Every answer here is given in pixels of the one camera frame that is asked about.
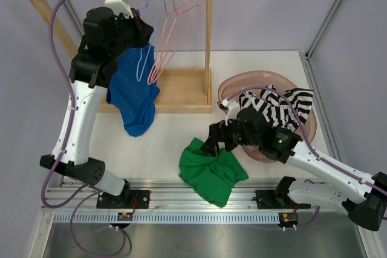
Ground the purple cable loop on floor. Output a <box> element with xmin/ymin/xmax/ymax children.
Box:
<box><xmin>69</xmin><ymin>190</ymin><xmax>133</xmax><ymax>255</ymax></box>

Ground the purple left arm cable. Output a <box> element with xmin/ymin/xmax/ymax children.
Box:
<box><xmin>40</xmin><ymin>0</ymin><xmax>100</xmax><ymax>208</ymax></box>

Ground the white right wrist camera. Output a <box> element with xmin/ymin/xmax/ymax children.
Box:
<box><xmin>218</xmin><ymin>98</ymin><xmax>240</xmax><ymax>126</ymax></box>

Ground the blue tank top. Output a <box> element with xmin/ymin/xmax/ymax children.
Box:
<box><xmin>106</xmin><ymin>44</ymin><xmax>160</xmax><ymax>137</ymax></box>

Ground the black white striped tank top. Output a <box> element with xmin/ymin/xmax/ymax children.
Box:
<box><xmin>239</xmin><ymin>85</ymin><xmax>314</xmax><ymax>132</ymax></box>

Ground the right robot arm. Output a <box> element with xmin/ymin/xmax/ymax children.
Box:
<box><xmin>201</xmin><ymin>108</ymin><xmax>386</xmax><ymax>231</ymax></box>

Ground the aluminium frame post left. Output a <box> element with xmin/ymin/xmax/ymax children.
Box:
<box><xmin>56</xmin><ymin>0</ymin><xmax>99</xmax><ymax>48</ymax></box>

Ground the aluminium frame post right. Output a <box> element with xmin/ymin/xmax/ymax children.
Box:
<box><xmin>304</xmin><ymin>0</ymin><xmax>363</xmax><ymax>59</ymax></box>

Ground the wooden clothes rack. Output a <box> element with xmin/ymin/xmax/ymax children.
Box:
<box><xmin>29</xmin><ymin>0</ymin><xmax>213</xmax><ymax>114</ymax></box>

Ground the pink translucent plastic basin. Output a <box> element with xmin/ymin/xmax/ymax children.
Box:
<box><xmin>217</xmin><ymin>70</ymin><xmax>317</xmax><ymax>163</ymax></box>

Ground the light blue wire hanger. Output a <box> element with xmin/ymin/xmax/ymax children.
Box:
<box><xmin>135</xmin><ymin>0</ymin><xmax>161</xmax><ymax>83</ymax></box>

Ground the pale pink tank top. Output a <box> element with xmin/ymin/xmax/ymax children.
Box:
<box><xmin>243</xmin><ymin>146</ymin><xmax>261</xmax><ymax>155</ymax></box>

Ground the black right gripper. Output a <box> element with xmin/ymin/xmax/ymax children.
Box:
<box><xmin>201</xmin><ymin>114</ymin><xmax>261</xmax><ymax>156</ymax></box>

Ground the pink wire hanger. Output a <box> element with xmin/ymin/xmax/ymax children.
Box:
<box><xmin>148</xmin><ymin>0</ymin><xmax>205</xmax><ymax>85</ymax></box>

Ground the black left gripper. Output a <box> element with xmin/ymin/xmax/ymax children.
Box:
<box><xmin>107</xmin><ymin>7</ymin><xmax>154</xmax><ymax>59</ymax></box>

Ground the aluminium frame post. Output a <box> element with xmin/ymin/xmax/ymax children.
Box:
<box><xmin>304</xmin><ymin>0</ymin><xmax>363</xmax><ymax>59</ymax></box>
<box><xmin>56</xmin><ymin>0</ymin><xmax>99</xmax><ymax>48</ymax></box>

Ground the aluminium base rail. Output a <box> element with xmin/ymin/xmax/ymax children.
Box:
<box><xmin>41</xmin><ymin>179</ymin><xmax>342</xmax><ymax>225</ymax></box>

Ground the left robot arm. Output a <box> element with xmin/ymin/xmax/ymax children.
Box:
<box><xmin>39</xmin><ymin>7</ymin><xmax>154</xmax><ymax>208</ymax></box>

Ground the green tank top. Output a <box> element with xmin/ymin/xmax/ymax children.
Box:
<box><xmin>179</xmin><ymin>138</ymin><xmax>249</xmax><ymax>208</ymax></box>

